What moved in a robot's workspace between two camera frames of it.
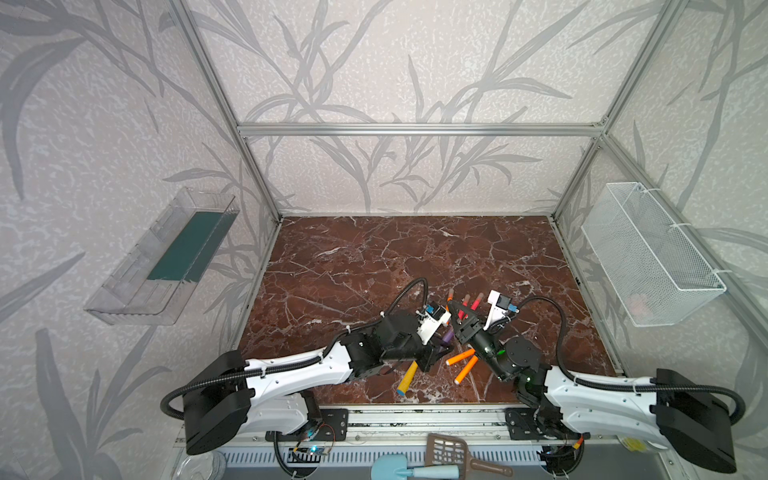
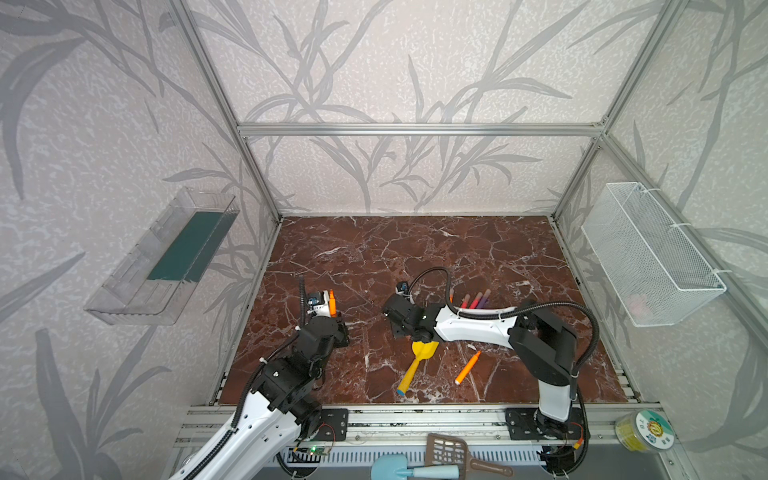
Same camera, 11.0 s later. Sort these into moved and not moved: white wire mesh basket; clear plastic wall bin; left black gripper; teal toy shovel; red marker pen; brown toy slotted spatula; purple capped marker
Moved: left black gripper; purple capped marker
Not moved: brown toy slotted spatula; clear plastic wall bin; teal toy shovel; red marker pen; white wire mesh basket
